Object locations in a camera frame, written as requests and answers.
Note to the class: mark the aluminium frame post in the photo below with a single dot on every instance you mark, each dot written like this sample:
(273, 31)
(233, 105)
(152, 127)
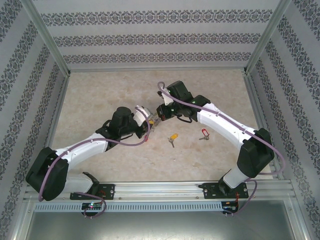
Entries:
(265, 40)
(50, 40)

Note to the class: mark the large metal keyring disc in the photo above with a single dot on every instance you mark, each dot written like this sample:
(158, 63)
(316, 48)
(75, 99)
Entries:
(156, 120)

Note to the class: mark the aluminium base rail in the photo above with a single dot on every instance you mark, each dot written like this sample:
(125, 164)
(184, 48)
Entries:
(157, 191)

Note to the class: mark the red labelled tag key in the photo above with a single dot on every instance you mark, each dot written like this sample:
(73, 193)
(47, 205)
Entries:
(205, 131)

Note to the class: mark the aluminium frame bar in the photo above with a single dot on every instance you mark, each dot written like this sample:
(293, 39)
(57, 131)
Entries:
(255, 100)
(60, 100)
(157, 71)

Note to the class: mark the yellow tag key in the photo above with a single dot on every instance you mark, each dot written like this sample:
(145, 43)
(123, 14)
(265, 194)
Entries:
(173, 137)

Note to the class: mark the grey sheet metal panel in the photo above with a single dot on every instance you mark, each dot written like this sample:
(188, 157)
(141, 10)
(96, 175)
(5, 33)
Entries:
(160, 227)

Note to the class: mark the small controller board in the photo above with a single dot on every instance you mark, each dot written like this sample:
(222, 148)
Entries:
(92, 205)
(230, 207)

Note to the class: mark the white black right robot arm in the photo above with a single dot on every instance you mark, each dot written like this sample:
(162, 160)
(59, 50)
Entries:
(225, 125)

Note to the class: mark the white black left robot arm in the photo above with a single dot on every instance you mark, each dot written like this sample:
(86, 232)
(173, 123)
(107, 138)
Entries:
(82, 147)

